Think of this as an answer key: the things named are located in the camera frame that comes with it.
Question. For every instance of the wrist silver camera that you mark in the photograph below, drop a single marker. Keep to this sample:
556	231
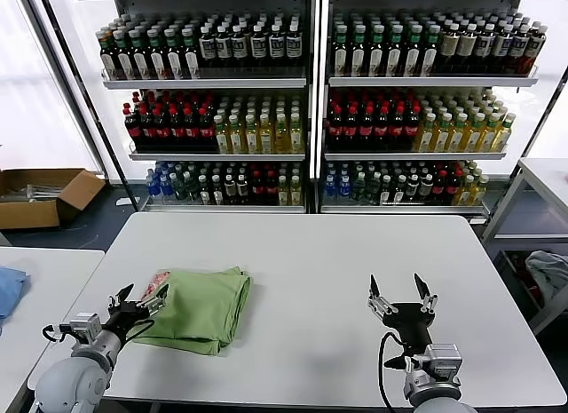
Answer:
444	362
86	326

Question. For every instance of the red cap cola bottle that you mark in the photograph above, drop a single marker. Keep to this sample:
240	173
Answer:
191	131
206	131
396	129
162	131
350	129
177	131
271	191
453	186
366	129
411	129
439	186
132	131
257	191
381	129
147	131
335	129

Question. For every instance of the grey window frame post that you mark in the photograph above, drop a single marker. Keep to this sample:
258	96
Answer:
62	75

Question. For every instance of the grey white cloth pile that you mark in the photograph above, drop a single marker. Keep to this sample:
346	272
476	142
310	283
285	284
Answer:
550	271

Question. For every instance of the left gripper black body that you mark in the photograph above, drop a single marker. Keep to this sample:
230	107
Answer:
124	320

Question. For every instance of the white metal frame table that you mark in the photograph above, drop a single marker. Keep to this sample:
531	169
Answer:
546	173

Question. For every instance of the reddish brown drink bottle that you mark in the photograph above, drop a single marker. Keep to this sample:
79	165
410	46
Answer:
534	49

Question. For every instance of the green label water bottle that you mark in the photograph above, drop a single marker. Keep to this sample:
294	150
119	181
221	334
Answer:
373	188
359	188
179	188
191	188

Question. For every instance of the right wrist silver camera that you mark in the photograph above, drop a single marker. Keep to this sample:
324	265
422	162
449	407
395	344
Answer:
444	362

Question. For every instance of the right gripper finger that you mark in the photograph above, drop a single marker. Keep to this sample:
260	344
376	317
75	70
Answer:
429	303
381	307

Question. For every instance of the white side table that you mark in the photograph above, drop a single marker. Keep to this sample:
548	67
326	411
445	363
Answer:
53	297

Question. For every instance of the light green printed shirt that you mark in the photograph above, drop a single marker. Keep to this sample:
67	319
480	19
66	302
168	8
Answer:
199	306

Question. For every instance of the green cap tea bottle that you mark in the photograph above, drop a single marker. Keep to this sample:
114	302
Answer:
122	64
217	193
108	62
203	193
376	57
358	57
191	64
174	64
429	57
341	57
386	193
394	57
156	64
399	193
412	57
139	64

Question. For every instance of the white paper scrap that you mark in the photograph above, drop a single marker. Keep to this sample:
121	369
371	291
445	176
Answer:
124	202

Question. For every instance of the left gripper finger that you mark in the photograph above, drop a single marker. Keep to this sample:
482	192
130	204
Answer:
152	305
116	304

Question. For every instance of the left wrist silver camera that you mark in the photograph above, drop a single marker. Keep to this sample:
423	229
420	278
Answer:
86	326

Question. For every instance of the blue label water bottle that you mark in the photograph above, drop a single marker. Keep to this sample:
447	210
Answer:
344	188
166	186
330	188
154	186

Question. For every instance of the beige label dark drink bottle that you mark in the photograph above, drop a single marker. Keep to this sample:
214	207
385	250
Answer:
229	191
467	46
449	46
426	186

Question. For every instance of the clear plastic wrapped items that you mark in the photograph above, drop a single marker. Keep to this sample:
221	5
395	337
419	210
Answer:
44	193

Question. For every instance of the red object under table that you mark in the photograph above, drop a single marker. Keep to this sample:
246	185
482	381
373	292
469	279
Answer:
534	291

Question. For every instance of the grey metal shelf rack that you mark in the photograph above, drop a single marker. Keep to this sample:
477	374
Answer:
426	81
204	83

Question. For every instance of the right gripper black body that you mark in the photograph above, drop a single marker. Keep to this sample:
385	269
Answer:
408	322

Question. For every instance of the brown cardboard box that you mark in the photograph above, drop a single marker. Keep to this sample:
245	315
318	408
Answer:
26	215

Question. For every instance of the blue folded cloth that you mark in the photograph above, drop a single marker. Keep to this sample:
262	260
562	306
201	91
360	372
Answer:
11	293

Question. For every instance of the dark window frame post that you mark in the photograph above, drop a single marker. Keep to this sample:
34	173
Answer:
89	97

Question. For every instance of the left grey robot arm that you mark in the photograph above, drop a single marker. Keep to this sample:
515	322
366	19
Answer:
71	382

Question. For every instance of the yellow tea bottle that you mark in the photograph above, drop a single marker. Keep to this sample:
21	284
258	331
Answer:
221	140
426	137
251	140
442	137
503	135
479	192
281	140
489	137
235	140
473	137
283	193
457	137
296	140
464	193
296	193
265	140

